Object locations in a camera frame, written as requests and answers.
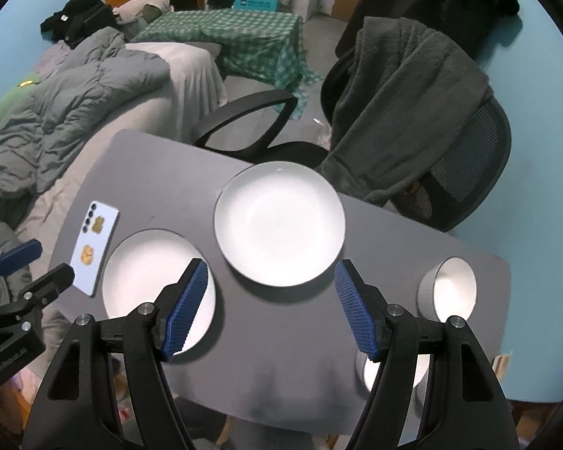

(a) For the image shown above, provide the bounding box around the large white plate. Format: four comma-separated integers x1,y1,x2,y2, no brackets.
100,227,218,356

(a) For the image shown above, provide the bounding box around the white ribbed ramekin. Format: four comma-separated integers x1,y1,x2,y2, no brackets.
355,351,431,393
417,257,477,323

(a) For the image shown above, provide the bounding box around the light blue smartphone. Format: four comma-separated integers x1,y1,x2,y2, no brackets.
70,201,120,297

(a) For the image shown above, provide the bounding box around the grey comforter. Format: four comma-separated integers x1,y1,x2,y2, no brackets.
0,27,170,199

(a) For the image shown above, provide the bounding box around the black mesh office chair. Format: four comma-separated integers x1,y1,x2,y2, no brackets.
191,34,512,232

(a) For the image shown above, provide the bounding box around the bed with beige sheet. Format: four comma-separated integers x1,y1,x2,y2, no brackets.
16,42,227,271

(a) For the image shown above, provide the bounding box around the dark grey fleece blanket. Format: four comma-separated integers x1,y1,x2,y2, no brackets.
317,16,492,205

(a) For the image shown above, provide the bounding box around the black clothes pile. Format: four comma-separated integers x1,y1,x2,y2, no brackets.
40,0,119,49

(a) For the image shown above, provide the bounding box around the green checkered tablecloth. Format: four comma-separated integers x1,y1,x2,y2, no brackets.
133,8,321,120

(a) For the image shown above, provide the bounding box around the teal storage box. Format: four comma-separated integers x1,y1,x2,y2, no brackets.
233,0,280,12

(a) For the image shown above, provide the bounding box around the black jacket hanging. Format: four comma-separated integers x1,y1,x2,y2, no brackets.
336,0,520,58

